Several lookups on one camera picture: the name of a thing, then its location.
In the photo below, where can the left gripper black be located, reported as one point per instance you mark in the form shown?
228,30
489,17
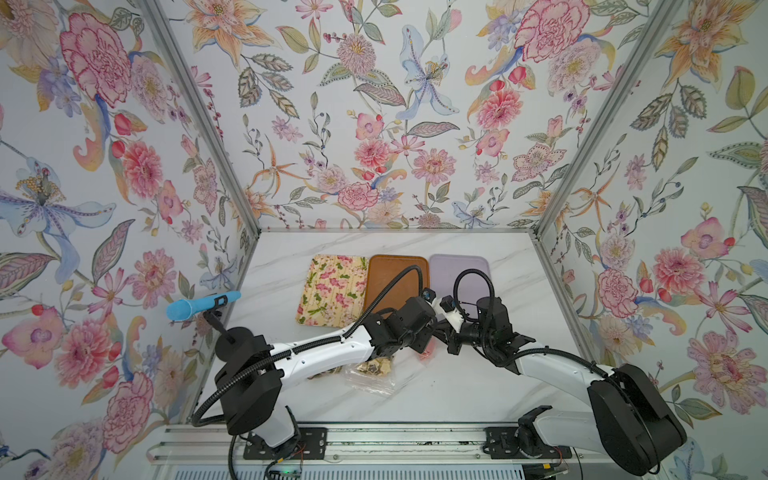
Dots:
427,329

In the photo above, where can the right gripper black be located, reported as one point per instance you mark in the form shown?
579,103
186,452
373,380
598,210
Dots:
454,345

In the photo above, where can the bag of pink cookies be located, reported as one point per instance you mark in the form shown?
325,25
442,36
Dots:
429,351

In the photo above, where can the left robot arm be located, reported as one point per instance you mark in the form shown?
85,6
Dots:
255,375

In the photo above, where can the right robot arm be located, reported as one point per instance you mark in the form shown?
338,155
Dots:
627,419

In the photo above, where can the bag of cream cookies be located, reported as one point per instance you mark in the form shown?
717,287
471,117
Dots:
374,376

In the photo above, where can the bag of brown cookies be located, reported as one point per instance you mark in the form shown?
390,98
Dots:
329,372

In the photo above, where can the floral pattern tray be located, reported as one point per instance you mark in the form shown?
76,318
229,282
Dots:
334,291

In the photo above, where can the black microphone stand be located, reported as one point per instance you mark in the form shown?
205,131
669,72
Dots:
230,340

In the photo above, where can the blue microphone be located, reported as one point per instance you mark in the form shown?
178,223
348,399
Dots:
183,309

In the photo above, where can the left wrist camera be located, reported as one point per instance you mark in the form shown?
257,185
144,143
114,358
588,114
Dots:
428,295

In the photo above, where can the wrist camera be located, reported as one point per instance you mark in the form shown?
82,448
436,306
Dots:
452,313
428,295

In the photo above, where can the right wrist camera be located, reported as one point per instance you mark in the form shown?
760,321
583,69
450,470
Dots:
452,313

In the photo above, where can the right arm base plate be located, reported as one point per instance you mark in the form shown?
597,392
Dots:
522,441

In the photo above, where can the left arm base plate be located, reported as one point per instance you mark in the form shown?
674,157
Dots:
285,443

